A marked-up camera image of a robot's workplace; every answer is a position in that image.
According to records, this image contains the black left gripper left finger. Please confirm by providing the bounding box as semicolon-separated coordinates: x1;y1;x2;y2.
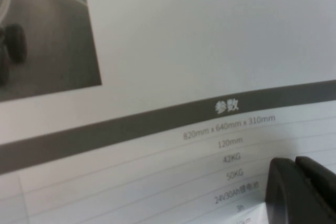
265;157;326;224

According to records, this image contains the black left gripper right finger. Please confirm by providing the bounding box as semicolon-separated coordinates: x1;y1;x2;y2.
295;155;336;224

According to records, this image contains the white product manual book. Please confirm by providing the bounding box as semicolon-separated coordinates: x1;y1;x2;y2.
0;0;336;224

